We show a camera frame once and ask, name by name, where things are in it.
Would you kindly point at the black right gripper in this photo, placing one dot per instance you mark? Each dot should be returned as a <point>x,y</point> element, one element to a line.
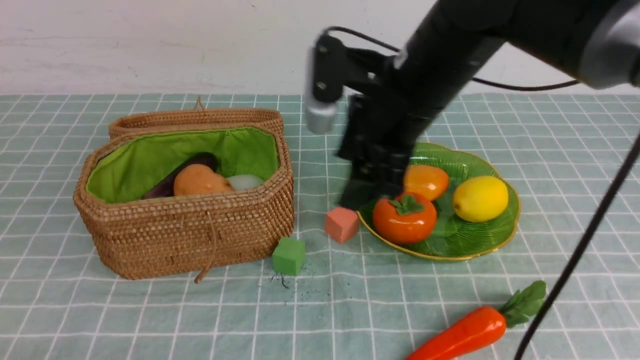
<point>379,144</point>

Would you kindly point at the orange toy persimmon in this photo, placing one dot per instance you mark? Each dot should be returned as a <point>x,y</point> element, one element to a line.
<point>405,220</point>

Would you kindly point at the orange yellow toy mango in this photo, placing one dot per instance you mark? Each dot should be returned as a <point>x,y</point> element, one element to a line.
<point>428,181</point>

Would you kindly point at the yellow toy lemon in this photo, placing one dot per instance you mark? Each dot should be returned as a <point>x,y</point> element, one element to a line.
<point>480,199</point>

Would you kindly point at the white toy radish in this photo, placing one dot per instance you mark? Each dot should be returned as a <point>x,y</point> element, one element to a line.
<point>244,182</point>

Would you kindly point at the orange toy carrot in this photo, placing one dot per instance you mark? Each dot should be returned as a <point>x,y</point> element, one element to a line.
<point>484,326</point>

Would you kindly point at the brown toy potato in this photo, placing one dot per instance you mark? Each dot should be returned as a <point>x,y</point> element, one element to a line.
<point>197,179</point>

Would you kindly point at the purple toy eggplant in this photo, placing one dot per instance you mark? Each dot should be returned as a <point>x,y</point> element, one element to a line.
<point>165,188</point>

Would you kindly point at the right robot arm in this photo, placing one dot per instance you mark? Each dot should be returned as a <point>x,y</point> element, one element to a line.
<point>596,42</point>

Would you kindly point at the salmon pink foam cube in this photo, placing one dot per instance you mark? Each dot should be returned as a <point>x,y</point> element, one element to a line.
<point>341,224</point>

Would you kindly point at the green glass leaf plate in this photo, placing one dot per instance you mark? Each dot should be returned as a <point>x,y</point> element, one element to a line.
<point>455,239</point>

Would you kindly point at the green foam cube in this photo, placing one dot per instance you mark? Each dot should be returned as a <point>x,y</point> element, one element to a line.
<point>289,256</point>

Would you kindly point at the green checkered tablecloth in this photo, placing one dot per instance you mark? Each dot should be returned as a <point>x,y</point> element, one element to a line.
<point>360,300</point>

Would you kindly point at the woven rattan basket lid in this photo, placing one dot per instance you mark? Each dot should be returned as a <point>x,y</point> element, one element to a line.
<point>268,119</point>

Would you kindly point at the woven rattan basket green lining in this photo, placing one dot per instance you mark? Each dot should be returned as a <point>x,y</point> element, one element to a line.
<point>141,238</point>

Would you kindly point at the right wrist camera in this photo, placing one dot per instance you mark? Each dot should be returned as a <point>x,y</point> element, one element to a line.
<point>331,68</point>

